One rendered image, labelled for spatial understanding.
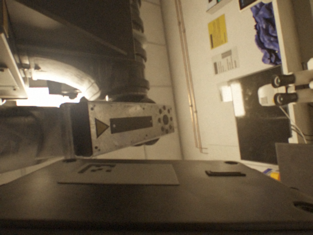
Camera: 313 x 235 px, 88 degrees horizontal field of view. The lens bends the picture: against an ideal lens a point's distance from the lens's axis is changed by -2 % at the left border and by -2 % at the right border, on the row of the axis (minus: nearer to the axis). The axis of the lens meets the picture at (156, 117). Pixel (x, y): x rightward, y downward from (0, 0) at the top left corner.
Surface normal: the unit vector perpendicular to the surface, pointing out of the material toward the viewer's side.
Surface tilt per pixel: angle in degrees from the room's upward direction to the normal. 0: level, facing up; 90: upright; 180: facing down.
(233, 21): 90
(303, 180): 86
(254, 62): 90
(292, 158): 86
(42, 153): 138
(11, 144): 154
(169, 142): 180
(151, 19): 180
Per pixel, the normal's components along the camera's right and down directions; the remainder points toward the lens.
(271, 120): -0.85, 0.11
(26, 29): 0.10, 0.99
